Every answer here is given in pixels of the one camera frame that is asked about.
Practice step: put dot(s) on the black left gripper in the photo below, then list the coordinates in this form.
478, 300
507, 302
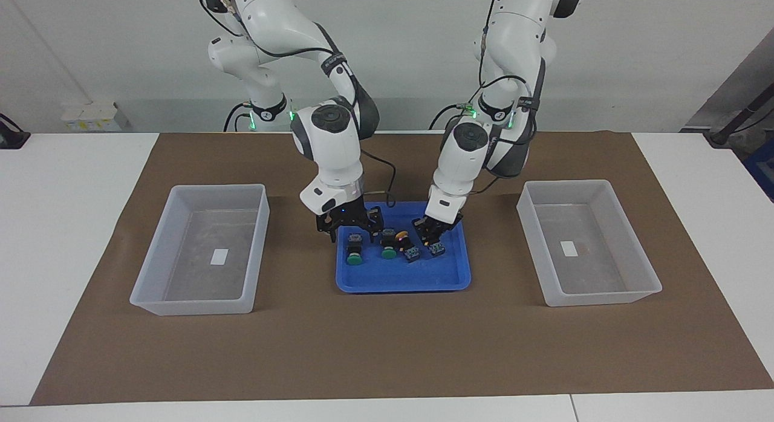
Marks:
438, 222

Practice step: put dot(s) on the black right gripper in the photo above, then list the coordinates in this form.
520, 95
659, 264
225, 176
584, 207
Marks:
347, 219

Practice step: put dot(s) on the yellow push button switch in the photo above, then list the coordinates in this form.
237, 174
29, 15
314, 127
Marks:
436, 248
411, 251

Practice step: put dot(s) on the green push button switch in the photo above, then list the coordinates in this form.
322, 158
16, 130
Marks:
354, 249
388, 243

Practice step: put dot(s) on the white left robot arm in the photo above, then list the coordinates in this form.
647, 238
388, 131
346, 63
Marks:
465, 162

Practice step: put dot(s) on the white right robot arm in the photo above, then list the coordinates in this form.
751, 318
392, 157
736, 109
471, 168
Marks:
326, 150

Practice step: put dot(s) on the blue plastic tray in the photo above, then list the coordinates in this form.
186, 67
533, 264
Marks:
423, 277

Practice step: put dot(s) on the brown paper mat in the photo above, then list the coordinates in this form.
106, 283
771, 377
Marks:
387, 349

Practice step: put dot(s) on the white paper sticker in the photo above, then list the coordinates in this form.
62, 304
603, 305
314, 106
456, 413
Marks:
568, 248
221, 257

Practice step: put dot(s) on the translucent white plastic box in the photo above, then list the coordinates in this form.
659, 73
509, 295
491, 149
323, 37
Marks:
641, 277
151, 283

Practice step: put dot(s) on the black stand pole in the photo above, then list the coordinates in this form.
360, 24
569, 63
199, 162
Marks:
722, 135

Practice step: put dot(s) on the blue crate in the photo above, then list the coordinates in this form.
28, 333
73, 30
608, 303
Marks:
763, 168

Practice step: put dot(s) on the black table clamp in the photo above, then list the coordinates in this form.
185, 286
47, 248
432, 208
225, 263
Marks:
12, 139

